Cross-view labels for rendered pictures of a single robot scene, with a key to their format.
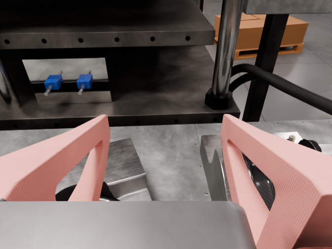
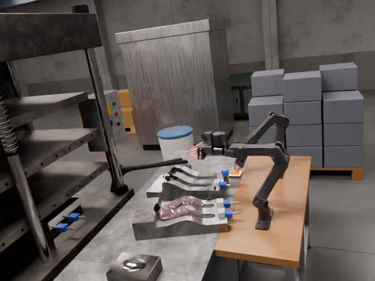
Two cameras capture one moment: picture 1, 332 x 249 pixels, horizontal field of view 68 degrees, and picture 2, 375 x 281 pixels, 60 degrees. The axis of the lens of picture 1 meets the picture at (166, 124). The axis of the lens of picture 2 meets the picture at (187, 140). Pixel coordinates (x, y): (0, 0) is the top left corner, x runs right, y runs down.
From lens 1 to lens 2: 1.74 m
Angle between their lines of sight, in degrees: 59
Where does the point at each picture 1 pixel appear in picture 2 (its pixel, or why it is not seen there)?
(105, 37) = (76, 187)
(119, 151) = (145, 201)
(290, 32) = not seen: hidden behind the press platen
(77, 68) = (70, 211)
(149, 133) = (125, 210)
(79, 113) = (84, 233)
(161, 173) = not seen: hidden behind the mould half
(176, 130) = (130, 203)
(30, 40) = (48, 209)
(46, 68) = (58, 221)
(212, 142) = (151, 190)
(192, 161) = not seen: hidden behind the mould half
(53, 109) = (68, 243)
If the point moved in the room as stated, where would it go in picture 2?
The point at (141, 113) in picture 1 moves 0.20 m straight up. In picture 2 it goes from (106, 213) to (99, 185)
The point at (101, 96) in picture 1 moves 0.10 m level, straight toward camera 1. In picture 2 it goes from (81, 222) to (96, 221)
